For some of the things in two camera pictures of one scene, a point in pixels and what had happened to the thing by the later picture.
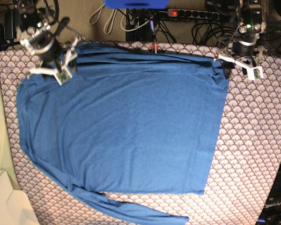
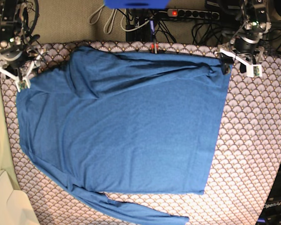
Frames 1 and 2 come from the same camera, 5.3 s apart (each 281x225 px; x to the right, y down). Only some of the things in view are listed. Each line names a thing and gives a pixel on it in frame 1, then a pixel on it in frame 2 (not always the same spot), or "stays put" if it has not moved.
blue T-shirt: [130, 120] stays put
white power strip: [193, 13] stays put
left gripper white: [62, 72] → [25, 77]
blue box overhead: [136, 4] stays put
